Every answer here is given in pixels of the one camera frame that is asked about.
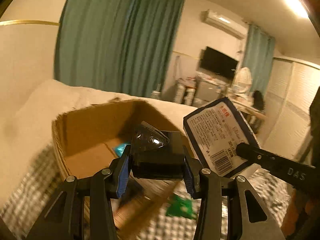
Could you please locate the grey mini fridge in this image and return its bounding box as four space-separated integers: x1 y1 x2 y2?
195 76 229 105

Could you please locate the white storage container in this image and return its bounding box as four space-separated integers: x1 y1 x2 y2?
176 84 186 103
185 85 197 104

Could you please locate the dark blue packet white label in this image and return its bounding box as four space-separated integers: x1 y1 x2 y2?
183 97 262 178

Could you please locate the brown cardboard box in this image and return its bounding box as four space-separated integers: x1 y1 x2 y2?
51 99 200 238

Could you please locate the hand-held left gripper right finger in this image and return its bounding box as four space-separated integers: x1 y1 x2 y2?
184 154 285 240

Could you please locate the black wall television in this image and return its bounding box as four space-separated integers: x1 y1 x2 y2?
199 46 239 83

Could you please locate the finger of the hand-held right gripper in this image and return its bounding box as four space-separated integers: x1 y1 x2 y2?
236 143 316 188

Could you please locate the blue foil packet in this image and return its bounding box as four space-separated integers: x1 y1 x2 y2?
112 142 130 157

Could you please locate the green packet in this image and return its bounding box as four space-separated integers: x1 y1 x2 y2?
166 194 198 220

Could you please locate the wide green curtain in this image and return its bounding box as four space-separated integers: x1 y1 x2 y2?
54 0 185 103

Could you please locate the white air conditioner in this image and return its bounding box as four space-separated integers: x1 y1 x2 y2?
201 9 247 40

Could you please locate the black bag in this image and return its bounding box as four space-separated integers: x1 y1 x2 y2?
251 90 266 112

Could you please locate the ceiling light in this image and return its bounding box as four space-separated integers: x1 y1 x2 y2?
282 0 310 18

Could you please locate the white louvered wardrobe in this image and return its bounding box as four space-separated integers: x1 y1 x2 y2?
260 57 320 160

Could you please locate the green checked bedsheet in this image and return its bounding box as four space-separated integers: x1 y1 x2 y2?
0 142 295 240

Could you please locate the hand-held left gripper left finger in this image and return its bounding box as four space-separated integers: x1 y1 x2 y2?
25 152 131 240

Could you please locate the glossy black box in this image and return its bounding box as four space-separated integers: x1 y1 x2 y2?
130 121 187 180

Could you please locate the narrow green curtain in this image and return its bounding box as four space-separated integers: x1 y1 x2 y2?
242 24 275 80

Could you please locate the white oval mirror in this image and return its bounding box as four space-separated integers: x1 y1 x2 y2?
235 67 252 94

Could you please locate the hanging wall cable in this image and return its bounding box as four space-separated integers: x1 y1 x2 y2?
174 55 182 80

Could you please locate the wooden dressing table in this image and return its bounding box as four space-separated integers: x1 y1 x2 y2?
231 95 267 130

